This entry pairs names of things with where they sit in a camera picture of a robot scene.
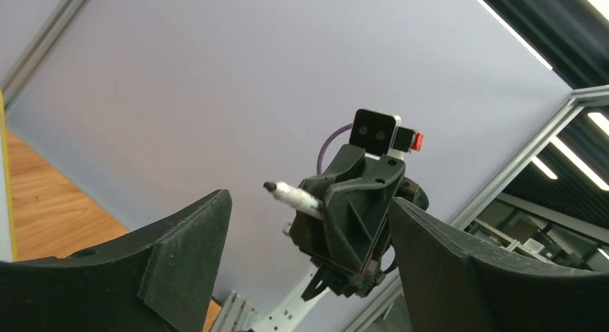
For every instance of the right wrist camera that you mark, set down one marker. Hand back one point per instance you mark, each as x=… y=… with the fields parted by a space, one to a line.
x=382 y=134

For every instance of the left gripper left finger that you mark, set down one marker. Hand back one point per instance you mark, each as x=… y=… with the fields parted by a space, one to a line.
x=157 y=278

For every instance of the brown whiteboard marker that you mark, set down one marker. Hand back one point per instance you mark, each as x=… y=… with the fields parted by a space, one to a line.
x=296 y=198

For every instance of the yellow-framed whiteboard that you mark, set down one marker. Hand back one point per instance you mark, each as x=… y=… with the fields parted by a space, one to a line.
x=8 y=242

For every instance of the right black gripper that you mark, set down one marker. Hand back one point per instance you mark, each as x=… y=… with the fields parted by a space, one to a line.
x=349 y=240

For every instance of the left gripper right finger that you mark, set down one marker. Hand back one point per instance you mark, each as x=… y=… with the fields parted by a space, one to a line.
x=454 y=281

